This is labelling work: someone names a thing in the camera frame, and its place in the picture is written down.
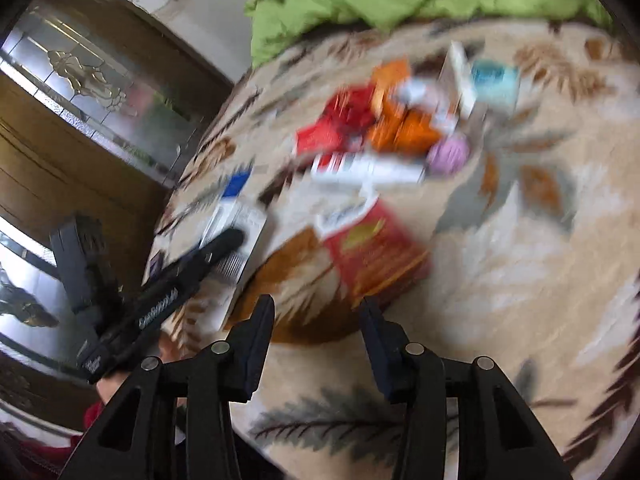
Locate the red wrapper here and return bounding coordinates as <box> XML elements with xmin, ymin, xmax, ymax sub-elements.
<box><xmin>296</xmin><ymin>87</ymin><xmax>379</xmax><ymax>157</ymax></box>

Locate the small white box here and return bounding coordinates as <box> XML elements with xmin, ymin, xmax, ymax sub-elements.
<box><xmin>439</xmin><ymin>41</ymin><xmax>482</xmax><ymax>117</ymax></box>

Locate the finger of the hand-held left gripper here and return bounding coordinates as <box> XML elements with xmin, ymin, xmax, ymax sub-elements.
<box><xmin>196</xmin><ymin>229</ymin><xmax>247</xmax><ymax>274</ymax></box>

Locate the orange snack packet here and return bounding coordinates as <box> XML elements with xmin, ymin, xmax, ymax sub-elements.
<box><xmin>367</xmin><ymin>59</ymin><xmax>444</xmax><ymax>154</ymax></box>

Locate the teal box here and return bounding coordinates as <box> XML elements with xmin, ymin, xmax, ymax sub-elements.
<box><xmin>470</xmin><ymin>60</ymin><xmax>522</xmax><ymax>112</ymax></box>

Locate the leaf printed blanket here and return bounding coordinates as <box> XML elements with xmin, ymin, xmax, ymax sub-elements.
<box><xmin>142</xmin><ymin>17</ymin><xmax>640</xmax><ymax>480</ymax></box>

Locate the red and white box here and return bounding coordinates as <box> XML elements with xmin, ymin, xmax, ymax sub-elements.
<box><xmin>315</xmin><ymin>194</ymin><xmax>433</xmax><ymax>307</ymax></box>

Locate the person's left forearm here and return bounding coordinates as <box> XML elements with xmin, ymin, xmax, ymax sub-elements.
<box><xmin>82</xmin><ymin>372</ymin><xmax>133</xmax><ymax>442</ymax></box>

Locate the white and blue box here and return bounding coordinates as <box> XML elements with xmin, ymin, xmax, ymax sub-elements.
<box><xmin>197</xmin><ymin>171</ymin><xmax>269</xmax><ymax>332</ymax></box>

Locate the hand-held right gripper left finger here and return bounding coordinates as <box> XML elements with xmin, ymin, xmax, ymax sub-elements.
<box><xmin>59</xmin><ymin>294</ymin><xmax>276</xmax><ymax>480</ymax></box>

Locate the purple ball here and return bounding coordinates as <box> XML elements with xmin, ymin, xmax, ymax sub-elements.
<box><xmin>426</xmin><ymin>136</ymin><xmax>472</xmax><ymax>177</ymax></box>

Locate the wooden door with glass panels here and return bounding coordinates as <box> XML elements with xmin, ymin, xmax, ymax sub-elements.
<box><xmin>0</xmin><ymin>0</ymin><xmax>236</xmax><ymax>441</ymax></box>

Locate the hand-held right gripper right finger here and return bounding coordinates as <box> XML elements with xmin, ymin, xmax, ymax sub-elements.
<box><xmin>359</xmin><ymin>296</ymin><xmax>575</xmax><ymax>480</ymax></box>

